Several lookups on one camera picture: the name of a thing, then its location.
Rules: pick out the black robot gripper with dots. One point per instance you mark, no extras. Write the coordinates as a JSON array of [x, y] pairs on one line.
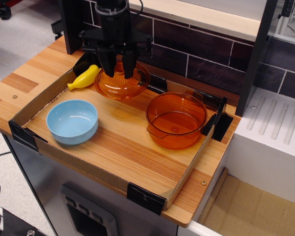
[[116, 36]]

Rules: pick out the orange transparent pot lid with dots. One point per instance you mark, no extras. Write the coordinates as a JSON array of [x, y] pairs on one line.
[[118, 87]]

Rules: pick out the orange transparent plastic pot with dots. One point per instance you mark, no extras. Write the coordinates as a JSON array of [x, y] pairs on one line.
[[175, 119]]

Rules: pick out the yellow toy banana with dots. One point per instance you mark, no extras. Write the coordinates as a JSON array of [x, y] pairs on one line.
[[85, 79]]

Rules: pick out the light blue plastic bowl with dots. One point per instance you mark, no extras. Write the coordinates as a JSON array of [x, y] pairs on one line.
[[72, 122]]

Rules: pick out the cardboard fence with black tape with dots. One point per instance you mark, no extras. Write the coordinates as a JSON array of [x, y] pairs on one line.
[[122, 156]]

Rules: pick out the black caster wheel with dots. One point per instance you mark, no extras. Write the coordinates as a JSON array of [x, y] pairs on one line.
[[5, 12]]

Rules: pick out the grey toy oven panel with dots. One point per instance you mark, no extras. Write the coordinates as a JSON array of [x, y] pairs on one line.
[[88, 218]]

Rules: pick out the white toy sink drainboard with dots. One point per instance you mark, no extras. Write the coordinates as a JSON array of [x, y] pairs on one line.
[[262, 151]]

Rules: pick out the dark vertical post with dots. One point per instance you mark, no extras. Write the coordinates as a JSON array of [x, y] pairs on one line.
[[248, 84]]

